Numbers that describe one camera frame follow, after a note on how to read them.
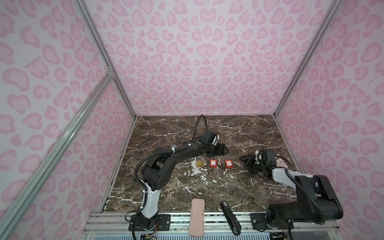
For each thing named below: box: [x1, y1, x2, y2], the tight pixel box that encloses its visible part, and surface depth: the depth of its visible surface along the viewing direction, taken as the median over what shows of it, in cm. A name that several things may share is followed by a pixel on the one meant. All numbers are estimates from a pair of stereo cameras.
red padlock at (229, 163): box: [224, 154, 234, 168], surface depth 94 cm
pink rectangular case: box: [189, 198, 205, 237], surface depth 75 cm
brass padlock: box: [196, 156, 204, 167], surface depth 96 cm
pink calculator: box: [276, 157, 288, 168], surface depth 92 cm
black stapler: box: [219, 200, 242, 236], surface depth 73 cm
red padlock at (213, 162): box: [210, 156, 218, 168], surface depth 94 cm
